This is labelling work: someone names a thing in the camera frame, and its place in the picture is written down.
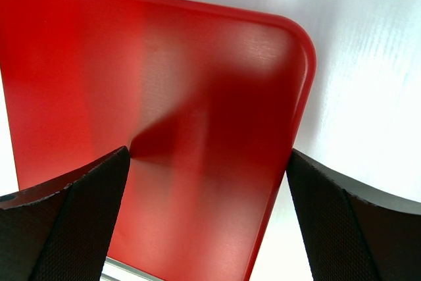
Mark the aluminium mounting rail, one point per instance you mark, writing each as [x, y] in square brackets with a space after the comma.
[115, 270]

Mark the red box lid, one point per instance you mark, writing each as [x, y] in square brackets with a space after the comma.
[207, 98]

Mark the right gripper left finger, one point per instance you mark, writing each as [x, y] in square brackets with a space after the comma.
[61, 229]

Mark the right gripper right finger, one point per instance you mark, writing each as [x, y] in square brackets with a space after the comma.
[353, 231]

